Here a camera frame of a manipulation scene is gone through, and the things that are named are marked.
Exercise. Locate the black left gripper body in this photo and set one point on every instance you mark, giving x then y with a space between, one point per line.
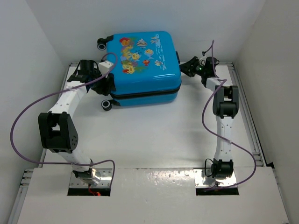
99 85

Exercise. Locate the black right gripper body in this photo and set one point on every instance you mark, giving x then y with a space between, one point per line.
200 70

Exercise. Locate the blue suitcase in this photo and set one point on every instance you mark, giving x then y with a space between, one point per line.
146 69

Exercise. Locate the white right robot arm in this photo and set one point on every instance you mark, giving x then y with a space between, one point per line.
225 108

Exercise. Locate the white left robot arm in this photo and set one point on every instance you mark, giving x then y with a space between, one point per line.
57 130

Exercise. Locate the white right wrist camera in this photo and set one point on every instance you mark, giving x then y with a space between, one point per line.
203 58

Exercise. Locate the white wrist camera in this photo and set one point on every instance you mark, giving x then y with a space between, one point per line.
203 58
105 66

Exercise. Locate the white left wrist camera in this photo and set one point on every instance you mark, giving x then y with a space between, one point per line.
105 66

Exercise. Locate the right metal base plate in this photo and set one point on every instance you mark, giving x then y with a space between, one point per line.
203 181

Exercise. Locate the metal base plate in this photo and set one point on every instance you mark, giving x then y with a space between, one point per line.
102 178
203 181

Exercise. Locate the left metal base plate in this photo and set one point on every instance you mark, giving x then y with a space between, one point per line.
102 178

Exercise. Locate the aluminium table frame rail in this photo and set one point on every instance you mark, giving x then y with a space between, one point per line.
20 197

